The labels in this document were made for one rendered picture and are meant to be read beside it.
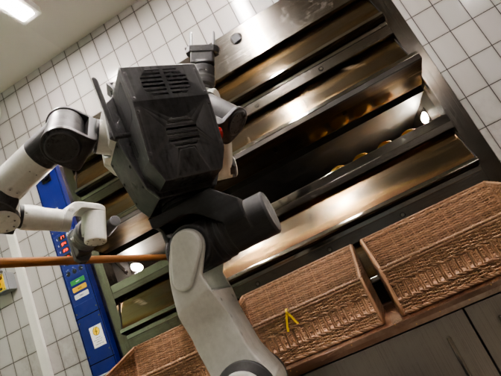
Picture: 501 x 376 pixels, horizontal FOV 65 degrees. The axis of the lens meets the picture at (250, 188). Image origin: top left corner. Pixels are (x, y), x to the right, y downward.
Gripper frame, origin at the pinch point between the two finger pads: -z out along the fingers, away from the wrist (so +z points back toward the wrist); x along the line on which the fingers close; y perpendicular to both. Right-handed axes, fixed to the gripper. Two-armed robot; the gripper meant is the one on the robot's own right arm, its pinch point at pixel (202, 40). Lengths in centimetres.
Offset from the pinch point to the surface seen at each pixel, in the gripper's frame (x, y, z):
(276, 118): -28, 49, 15
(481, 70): -115, 26, 5
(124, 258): 39, 31, 79
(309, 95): -45, 46, 5
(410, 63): -83, 19, 3
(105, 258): 42, 20, 79
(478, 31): -116, 26, -13
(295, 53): -39, 47, -17
